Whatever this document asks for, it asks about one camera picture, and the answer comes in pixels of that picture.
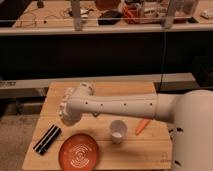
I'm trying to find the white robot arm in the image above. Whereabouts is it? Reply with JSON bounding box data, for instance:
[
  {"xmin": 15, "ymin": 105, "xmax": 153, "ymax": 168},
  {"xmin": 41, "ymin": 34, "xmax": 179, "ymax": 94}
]
[{"xmin": 60, "ymin": 83, "xmax": 213, "ymax": 171}]

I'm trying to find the white cup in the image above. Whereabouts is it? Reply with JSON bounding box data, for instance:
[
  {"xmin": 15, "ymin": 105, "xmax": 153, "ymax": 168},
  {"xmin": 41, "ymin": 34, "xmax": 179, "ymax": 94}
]
[{"xmin": 109, "ymin": 120, "xmax": 128, "ymax": 144}]

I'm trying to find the white bottle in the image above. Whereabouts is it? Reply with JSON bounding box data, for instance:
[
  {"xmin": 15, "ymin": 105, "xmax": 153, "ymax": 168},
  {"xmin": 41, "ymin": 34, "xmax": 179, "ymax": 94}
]
[{"xmin": 59, "ymin": 88, "xmax": 74, "ymax": 117}]

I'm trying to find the orange toy carrot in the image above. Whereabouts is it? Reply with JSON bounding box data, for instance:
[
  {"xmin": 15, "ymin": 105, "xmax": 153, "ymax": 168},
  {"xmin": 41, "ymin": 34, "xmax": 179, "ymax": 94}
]
[{"xmin": 135, "ymin": 119, "xmax": 150, "ymax": 136}]

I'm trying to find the orange plate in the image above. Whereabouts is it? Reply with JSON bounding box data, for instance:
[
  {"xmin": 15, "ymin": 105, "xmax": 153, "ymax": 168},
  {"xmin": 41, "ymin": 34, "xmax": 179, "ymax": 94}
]
[{"xmin": 58, "ymin": 134, "xmax": 99, "ymax": 171}]

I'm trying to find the orange tool on bench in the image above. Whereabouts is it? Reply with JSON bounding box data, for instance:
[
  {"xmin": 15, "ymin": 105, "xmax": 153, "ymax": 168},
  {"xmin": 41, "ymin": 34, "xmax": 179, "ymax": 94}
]
[{"xmin": 122, "ymin": 6, "xmax": 138, "ymax": 24}]

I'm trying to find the wooden workbench shelf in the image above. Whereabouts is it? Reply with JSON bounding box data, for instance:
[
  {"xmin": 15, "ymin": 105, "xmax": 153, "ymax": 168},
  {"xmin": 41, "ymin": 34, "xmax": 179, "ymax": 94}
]
[{"xmin": 0, "ymin": 0, "xmax": 213, "ymax": 36}]

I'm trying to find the black hanging cable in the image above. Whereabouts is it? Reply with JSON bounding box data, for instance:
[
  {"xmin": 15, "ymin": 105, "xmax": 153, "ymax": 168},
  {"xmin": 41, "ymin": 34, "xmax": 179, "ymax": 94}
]
[{"xmin": 157, "ymin": 26, "xmax": 168, "ymax": 93}]

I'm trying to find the left metal post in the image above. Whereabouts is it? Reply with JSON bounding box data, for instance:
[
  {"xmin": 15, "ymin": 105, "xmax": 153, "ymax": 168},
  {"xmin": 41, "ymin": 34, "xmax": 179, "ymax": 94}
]
[{"xmin": 70, "ymin": 0, "xmax": 82, "ymax": 31}]

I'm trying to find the metal post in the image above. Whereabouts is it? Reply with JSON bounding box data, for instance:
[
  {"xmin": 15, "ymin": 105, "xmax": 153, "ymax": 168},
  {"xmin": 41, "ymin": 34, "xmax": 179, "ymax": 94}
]
[
  {"xmin": 70, "ymin": 0, "xmax": 82, "ymax": 31},
  {"xmin": 163, "ymin": 0, "xmax": 176, "ymax": 29}
]

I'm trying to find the right metal post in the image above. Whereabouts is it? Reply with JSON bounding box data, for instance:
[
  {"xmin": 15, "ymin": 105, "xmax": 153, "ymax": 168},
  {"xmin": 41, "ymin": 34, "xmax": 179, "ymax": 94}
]
[{"xmin": 163, "ymin": 0, "xmax": 176, "ymax": 29}]

